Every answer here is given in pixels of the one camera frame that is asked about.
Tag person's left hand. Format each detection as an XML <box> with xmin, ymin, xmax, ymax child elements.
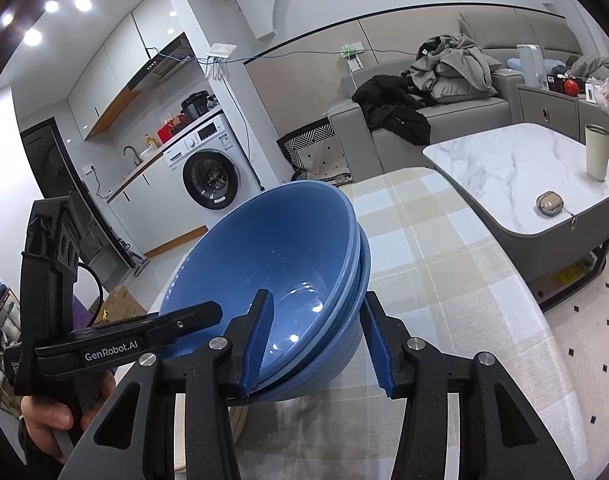
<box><xmin>19</xmin><ymin>372</ymin><xmax>116</xmax><ymax>463</ymax></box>

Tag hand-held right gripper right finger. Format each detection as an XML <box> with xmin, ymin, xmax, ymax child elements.
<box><xmin>363</xmin><ymin>291</ymin><xmax>575</xmax><ymax>480</ymax></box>

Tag cream tumbler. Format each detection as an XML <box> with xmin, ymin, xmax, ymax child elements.
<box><xmin>584</xmin><ymin>124</ymin><xmax>609</xmax><ymax>182</ymax></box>

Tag grey clothing pile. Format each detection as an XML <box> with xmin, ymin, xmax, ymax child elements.
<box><xmin>401</xmin><ymin>34</ymin><xmax>502</xmax><ymax>107</ymax></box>

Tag red box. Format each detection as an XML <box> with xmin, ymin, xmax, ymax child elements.
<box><xmin>157</xmin><ymin>115</ymin><xmax>188</xmax><ymax>145</ymax></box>

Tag grey side cabinet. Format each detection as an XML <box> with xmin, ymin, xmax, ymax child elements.
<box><xmin>517</xmin><ymin>82</ymin><xmax>609</xmax><ymax>143</ymax></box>

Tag black cable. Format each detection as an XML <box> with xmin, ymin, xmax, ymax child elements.
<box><xmin>77</xmin><ymin>264</ymin><xmax>104</xmax><ymax>323</ymax></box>

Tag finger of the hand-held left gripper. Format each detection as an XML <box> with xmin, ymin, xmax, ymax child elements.
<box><xmin>154</xmin><ymin>301</ymin><xmax>223</xmax><ymax>345</ymax></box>

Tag patterned cushion chair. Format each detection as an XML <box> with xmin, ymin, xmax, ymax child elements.
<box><xmin>277</xmin><ymin>122</ymin><xmax>352</xmax><ymax>183</ymax></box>

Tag cardboard box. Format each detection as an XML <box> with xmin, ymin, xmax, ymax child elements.
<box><xmin>87</xmin><ymin>285</ymin><xmax>155</xmax><ymax>326</ymax></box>

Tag grey blanket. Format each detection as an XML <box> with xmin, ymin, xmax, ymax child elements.
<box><xmin>567</xmin><ymin>52</ymin><xmax>609</xmax><ymax>81</ymax></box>

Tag black jacket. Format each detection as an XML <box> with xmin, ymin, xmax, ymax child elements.
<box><xmin>351</xmin><ymin>75</ymin><xmax>431</xmax><ymax>146</ymax></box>

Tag black pressure cooker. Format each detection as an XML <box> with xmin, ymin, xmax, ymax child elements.
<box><xmin>180</xmin><ymin>91</ymin><xmax>220</xmax><ymax>120</ymax></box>

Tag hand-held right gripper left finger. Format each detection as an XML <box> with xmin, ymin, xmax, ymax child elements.
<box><xmin>72</xmin><ymin>289</ymin><xmax>275</xmax><ymax>480</ymax></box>

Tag cream round plate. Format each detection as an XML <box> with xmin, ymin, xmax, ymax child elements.
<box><xmin>227</xmin><ymin>402</ymin><xmax>252</xmax><ymax>453</ymax></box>

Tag white base cabinets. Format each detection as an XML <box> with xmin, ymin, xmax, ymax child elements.
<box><xmin>107</xmin><ymin>152</ymin><xmax>208</xmax><ymax>256</ymax></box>

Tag white wall cabinets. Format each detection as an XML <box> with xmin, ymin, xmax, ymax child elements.
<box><xmin>67</xmin><ymin>0</ymin><xmax>180</xmax><ymax>141</ymax></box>

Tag white washing machine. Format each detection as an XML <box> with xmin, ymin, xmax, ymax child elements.
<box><xmin>162</xmin><ymin>112</ymin><xmax>260</xmax><ymax>211</ymax></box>

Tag marble coffee table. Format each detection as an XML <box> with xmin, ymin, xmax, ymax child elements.
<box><xmin>423</xmin><ymin>122</ymin><xmax>609</xmax><ymax>313</ymax></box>

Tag brown earbuds case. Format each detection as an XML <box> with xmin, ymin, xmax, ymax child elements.
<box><xmin>535</xmin><ymin>190</ymin><xmax>565</xmax><ymax>212</ymax></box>

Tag wall socket charger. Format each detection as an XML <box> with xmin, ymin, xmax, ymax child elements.
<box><xmin>339</xmin><ymin>45</ymin><xmax>367</xmax><ymax>72</ymax></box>

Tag grey sofa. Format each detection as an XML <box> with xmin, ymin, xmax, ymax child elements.
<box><xmin>329</xmin><ymin>10</ymin><xmax>585</xmax><ymax>181</ymax></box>

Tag range hood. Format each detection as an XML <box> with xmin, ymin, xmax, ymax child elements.
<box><xmin>144</xmin><ymin>35</ymin><xmax>195</xmax><ymax>80</ymax></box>

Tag blue bowl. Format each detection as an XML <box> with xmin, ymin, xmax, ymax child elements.
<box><xmin>159</xmin><ymin>180</ymin><xmax>360</xmax><ymax>386</ymax></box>
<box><xmin>254</xmin><ymin>225</ymin><xmax>367</xmax><ymax>392</ymax></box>
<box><xmin>262</xmin><ymin>247</ymin><xmax>372</xmax><ymax>403</ymax></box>

